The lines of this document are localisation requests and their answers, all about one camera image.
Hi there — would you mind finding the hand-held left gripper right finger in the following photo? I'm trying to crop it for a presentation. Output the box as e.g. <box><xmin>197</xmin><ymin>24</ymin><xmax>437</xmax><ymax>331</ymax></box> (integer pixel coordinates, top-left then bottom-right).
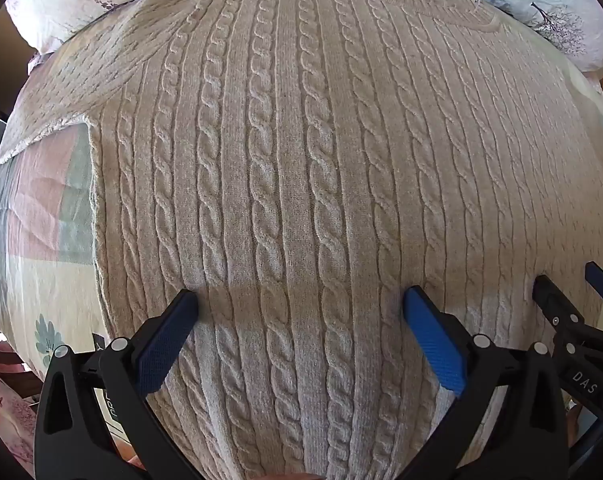
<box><xmin>395</xmin><ymin>285</ymin><xmax>569</xmax><ymax>480</ymax></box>

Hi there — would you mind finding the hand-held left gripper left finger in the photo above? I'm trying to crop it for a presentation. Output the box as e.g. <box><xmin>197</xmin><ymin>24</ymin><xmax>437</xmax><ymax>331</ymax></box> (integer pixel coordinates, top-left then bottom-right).
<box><xmin>34</xmin><ymin>289</ymin><xmax>203</xmax><ymax>480</ymax></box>

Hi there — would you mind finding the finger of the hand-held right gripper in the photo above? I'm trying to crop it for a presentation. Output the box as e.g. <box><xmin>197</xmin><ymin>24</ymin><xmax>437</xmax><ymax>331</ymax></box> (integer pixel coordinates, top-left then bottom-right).
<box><xmin>533</xmin><ymin>274</ymin><xmax>590</xmax><ymax>344</ymax></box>
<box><xmin>585</xmin><ymin>261</ymin><xmax>603</xmax><ymax>311</ymax></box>

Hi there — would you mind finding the beige cable-knit sweater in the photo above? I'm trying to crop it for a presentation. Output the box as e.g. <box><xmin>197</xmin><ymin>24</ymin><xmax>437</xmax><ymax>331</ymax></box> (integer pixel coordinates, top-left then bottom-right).
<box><xmin>0</xmin><ymin>0</ymin><xmax>603</xmax><ymax>480</ymax></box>

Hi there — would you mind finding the black printed bag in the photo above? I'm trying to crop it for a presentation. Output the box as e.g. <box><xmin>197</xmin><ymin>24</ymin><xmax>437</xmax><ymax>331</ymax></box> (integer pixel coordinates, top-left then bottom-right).
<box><xmin>90</xmin><ymin>334</ymin><xmax>138</xmax><ymax>443</ymax></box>

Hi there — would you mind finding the pink patterned cloth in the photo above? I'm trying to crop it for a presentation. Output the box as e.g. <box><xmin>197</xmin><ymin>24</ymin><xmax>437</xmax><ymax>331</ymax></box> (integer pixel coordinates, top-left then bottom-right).
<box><xmin>0</xmin><ymin>337</ymin><xmax>38</xmax><ymax>477</ymax></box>

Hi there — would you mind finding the dark wooden furniture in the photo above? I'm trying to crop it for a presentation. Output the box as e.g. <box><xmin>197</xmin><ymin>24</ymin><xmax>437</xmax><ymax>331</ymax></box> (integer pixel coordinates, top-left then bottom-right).
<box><xmin>0</xmin><ymin>7</ymin><xmax>38</xmax><ymax>181</ymax></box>

